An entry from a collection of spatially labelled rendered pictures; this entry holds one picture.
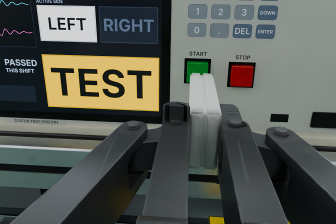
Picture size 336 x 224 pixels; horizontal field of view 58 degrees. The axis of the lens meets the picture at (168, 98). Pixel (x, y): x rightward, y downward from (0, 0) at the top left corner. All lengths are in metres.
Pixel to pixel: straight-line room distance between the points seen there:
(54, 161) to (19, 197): 0.27
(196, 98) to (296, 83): 0.14
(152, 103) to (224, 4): 0.11
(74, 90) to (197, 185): 0.14
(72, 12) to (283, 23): 0.17
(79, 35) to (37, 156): 0.12
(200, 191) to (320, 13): 0.18
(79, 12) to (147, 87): 0.09
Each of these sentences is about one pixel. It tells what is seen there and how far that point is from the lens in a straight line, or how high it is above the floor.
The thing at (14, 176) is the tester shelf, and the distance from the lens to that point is 0.32.
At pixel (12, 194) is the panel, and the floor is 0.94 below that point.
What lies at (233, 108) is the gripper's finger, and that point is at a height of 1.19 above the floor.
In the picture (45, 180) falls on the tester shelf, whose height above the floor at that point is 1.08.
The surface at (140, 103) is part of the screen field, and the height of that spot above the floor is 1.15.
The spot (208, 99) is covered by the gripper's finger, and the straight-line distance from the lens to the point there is 0.16.
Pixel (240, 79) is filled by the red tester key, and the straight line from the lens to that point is 0.27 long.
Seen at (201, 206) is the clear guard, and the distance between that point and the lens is 0.29.
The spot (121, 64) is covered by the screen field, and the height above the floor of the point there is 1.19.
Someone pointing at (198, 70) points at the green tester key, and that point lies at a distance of 0.26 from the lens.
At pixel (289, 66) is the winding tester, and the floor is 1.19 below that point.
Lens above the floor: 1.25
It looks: 20 degrees down
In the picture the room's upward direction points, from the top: 1 degrees clockwise
